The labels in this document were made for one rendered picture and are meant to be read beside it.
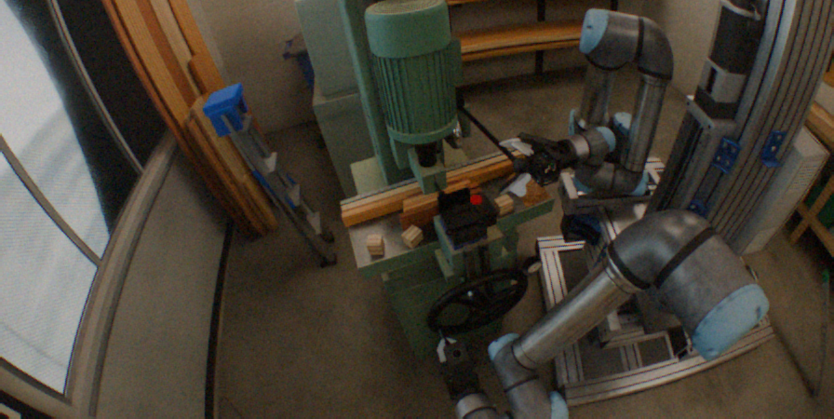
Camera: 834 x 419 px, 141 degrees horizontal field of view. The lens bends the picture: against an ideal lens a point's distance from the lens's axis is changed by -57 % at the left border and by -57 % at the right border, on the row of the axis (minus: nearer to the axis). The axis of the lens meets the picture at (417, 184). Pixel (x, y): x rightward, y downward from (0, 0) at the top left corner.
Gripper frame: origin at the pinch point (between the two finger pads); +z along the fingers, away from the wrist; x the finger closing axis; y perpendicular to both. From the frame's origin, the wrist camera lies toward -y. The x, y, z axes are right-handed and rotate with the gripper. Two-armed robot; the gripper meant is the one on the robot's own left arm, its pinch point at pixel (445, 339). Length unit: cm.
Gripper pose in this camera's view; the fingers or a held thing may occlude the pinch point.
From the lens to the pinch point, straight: 86.4
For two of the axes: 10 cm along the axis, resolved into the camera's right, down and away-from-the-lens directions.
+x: 9.6, -2.5, 1.3
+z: -1.8, -2.2, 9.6
